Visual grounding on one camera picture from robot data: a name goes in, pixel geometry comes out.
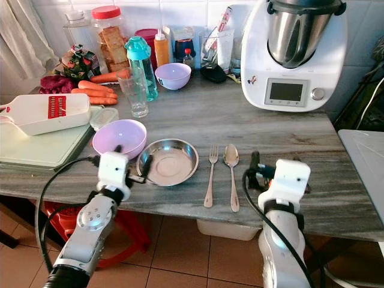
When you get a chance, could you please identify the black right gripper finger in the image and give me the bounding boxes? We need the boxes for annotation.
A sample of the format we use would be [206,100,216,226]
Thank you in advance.
[248,151,262,191]

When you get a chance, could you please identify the large purple plastic bowl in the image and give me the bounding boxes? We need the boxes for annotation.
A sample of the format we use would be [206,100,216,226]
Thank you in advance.
[92,119,148,160]

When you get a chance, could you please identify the steel spoon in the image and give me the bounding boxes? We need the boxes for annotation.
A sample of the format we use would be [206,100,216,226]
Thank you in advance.
[223,144,241,213]

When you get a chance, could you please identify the stainless steel plate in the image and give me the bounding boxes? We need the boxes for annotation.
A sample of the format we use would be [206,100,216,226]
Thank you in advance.
[136,139,199,187]

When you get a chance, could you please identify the small clear plastic container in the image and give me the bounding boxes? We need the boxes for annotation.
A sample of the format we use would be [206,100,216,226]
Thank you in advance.
[89,107,119,132]

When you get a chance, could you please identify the steel fork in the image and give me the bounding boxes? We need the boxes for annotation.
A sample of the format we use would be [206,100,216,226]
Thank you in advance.
[204,145,220,209]

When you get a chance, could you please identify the red plastic stool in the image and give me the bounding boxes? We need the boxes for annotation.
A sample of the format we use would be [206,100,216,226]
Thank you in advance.
[43,200,152,269]

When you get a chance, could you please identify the clear drinking glass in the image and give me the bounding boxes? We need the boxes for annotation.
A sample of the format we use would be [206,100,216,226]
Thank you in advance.
[119,68,150,119]

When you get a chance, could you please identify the orange carrot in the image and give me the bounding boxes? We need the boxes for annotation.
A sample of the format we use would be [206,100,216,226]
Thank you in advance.
[70,89,118,107]
[90,68,131,84]
[78,80,116,97]

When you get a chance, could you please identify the white plastic bin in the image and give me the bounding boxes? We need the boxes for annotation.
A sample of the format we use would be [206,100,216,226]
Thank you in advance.
[196,218,262,242]

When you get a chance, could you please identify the pale green cutting board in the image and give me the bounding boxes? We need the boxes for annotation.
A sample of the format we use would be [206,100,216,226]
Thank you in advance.
[0,107,97,172]

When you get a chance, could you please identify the white slicer with red blade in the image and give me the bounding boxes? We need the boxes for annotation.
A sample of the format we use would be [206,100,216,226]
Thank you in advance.
[0,93,92,136]

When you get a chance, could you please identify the small purple bowl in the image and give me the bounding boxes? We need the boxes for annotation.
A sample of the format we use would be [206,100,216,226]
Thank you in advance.
[155,62,193,91]

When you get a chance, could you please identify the bag of vegetables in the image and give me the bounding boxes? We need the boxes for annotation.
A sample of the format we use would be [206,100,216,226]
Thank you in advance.
[56,44,100,82]

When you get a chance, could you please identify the teal water bottle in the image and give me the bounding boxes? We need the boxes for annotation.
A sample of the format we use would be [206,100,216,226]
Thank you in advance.
[125,35,159,102]

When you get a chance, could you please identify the black pouch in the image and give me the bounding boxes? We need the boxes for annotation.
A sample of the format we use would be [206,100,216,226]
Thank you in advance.
[200,63,229,84]

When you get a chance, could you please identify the red lid biscuit jar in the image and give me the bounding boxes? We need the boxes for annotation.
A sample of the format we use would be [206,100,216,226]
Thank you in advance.
[91,5,129,74]

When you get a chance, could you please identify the orange sauce bottle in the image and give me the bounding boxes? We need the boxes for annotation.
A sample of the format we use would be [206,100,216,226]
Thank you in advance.
[154,29,170,68]

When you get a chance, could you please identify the small dark bottle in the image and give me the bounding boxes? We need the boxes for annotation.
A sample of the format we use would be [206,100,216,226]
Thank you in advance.
[183,48,196,68]

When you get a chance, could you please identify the white food processor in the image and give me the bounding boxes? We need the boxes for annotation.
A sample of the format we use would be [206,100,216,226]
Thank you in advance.
[241,0,349,113]

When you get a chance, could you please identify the dark red lid container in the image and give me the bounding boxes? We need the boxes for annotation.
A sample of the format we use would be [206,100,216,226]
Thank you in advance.
[135,28,159,46]

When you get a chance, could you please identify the dark blue mug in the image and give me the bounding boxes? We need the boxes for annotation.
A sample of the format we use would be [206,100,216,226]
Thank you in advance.
[174,37,196,63]

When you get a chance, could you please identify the clear plastic jar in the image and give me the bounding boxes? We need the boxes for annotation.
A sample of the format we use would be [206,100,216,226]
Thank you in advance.
[63,10,95,52]

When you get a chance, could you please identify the clear utensil holder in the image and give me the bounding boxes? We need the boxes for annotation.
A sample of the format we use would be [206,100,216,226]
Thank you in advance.
[199,7,235,73]

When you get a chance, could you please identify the white curtain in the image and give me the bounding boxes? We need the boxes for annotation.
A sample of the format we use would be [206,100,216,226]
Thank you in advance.
[0,0,55,82]

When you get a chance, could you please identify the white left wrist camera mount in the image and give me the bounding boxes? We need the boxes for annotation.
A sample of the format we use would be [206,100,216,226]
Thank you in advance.
[98,151,131,191]

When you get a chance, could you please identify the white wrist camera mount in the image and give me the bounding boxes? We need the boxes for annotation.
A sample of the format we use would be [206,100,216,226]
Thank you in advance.
[266,159,312,206]
[98,151,131,191]

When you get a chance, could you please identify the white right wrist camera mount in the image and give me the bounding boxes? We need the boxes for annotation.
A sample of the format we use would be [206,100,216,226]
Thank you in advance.
[266,159,312,206]

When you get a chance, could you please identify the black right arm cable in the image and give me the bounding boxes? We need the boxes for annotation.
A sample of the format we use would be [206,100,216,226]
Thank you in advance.
[242,170,319,288]

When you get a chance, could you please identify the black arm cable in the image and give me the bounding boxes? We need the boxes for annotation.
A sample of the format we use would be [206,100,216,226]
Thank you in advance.
[35,156,101,274]
[242,170,319,288]

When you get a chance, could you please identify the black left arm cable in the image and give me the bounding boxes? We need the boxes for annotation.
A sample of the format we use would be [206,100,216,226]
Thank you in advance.
[35,156,101,274]

